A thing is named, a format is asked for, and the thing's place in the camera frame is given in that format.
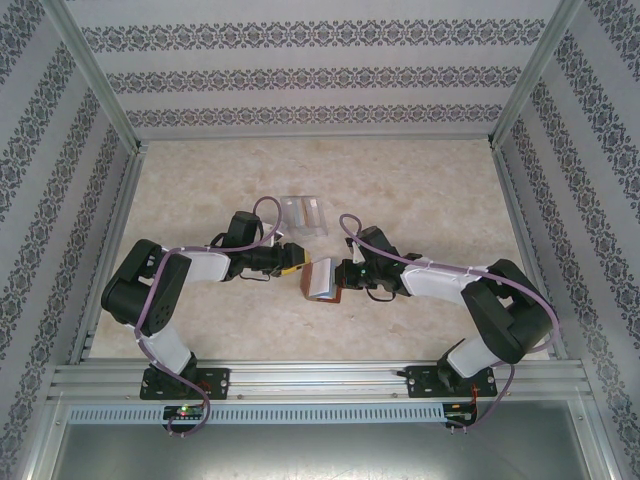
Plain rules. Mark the brown leather card holder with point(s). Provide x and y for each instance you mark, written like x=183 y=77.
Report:
x=322 y=280

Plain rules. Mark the clear acrylic card stand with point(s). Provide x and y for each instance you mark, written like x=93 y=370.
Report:
x=312 y=220

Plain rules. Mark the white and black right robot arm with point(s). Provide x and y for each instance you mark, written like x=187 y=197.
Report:
x=435 y=282

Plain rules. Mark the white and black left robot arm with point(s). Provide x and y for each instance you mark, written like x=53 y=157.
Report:
x=165 y=345

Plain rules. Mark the grey credit card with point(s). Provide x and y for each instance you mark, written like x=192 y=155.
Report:
x=313 y=210

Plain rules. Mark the small circuit board blue light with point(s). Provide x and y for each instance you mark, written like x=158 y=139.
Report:
x=457 y=415

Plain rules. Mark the grey metal sheet panel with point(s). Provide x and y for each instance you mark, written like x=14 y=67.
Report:
x=320 y=450

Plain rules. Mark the small circuit board green light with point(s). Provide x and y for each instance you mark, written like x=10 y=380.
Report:
x=182 y=412

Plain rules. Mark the aluminium mounting rail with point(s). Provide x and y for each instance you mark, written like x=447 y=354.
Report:
x=315 y=377

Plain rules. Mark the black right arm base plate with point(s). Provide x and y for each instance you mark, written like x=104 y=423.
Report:
x=420 y=382

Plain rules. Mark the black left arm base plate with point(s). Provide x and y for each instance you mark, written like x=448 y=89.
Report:
x=215 y=382

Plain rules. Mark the aluminium side rail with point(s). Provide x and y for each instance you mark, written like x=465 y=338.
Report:
x=125 y=190

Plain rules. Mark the aluminium frame post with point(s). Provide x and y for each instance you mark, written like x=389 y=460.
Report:
x=530 y=75
x=100 y=75

